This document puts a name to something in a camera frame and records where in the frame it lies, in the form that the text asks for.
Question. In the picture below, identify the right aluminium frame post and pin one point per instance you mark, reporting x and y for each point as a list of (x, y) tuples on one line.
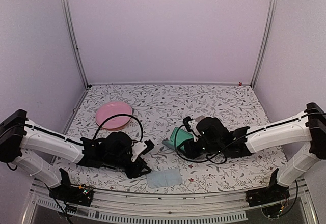
[(265, 38)]

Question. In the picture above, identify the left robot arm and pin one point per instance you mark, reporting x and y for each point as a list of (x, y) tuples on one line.
[(22, 139)]

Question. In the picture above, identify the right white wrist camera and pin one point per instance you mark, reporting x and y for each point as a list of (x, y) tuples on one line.
[(191, 127)]

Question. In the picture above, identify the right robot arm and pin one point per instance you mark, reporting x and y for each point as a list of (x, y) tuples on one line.
[(212, 137)]

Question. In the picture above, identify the front aluminium rail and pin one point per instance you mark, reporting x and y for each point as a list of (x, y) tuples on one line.
[(127, 207)]

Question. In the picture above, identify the left aluminium frame post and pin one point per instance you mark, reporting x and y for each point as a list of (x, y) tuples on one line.
[(74, 44)]

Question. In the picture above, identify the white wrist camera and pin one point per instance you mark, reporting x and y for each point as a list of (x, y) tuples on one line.
[(141, 148), (191, 127)]

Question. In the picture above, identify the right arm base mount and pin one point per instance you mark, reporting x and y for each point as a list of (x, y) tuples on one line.
[(272, 193)]

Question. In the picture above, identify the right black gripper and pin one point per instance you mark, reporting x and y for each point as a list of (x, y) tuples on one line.
[(190, 152)]

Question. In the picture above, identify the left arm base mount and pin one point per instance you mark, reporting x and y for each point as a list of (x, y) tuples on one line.
[(80, 195)]

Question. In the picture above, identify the grey glasses case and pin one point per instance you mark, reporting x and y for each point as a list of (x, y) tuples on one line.
[(199, 118)]

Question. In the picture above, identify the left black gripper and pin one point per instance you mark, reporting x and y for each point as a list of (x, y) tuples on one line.
[(134, 172)]

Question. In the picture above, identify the aluminium frame post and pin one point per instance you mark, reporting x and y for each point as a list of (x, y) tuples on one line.
[(74, 44), (265, 38)]

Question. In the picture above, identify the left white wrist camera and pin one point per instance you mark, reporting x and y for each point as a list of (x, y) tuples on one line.
[(141, 148)]

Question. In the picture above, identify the blue glasses case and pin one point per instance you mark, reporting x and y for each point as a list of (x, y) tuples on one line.
[(178, 136)]

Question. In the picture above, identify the small blue cleaning cloth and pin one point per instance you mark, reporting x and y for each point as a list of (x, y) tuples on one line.
[(165, 178)]

